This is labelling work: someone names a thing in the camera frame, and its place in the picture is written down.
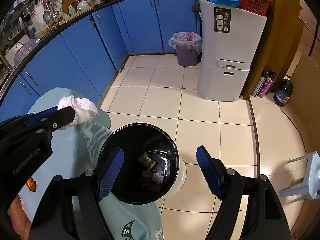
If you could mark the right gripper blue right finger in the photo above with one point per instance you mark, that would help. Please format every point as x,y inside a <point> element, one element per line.
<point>213,171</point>

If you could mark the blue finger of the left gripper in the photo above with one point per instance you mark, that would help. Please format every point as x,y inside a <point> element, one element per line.
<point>58,119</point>
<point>33,118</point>

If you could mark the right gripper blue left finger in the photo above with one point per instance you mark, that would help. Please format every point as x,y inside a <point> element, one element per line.
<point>109,172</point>

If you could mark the white tissue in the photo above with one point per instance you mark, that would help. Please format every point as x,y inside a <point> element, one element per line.
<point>84,109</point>

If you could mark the orange peel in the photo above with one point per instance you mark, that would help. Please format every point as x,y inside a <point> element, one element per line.
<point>31,185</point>

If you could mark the black trash bin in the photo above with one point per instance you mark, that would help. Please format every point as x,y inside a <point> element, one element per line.
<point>152,167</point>

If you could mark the blue kitchen cabinets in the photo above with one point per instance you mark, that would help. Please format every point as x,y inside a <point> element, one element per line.
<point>85,53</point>

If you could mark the person's left hand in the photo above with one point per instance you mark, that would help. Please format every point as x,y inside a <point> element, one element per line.
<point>20,221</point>

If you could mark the teal printed tablecloth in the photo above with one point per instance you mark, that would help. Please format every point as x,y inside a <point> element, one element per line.
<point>66,204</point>

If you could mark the purple plastic basket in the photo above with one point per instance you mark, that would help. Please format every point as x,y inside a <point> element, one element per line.
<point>24,51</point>

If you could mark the metal dish rack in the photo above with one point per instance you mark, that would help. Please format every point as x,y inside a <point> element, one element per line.
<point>19,21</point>

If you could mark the light blue plastic stool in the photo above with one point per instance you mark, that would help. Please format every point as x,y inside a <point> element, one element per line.
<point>309,187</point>

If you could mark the dark glass jar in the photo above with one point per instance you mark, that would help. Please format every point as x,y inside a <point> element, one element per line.
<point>283,93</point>

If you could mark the spray cans on floor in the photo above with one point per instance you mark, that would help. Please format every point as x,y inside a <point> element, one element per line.
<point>264,83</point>

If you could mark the mint green kettle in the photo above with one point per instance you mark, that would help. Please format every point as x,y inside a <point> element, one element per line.
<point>82,5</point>

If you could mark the grey bin with plastic bag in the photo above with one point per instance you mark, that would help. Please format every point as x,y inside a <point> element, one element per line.
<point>188,46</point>

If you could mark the white tall appliance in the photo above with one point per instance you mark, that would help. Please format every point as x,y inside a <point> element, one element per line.
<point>230,37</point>

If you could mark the red plastic basket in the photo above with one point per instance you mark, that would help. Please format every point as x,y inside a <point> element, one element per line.
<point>259,7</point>

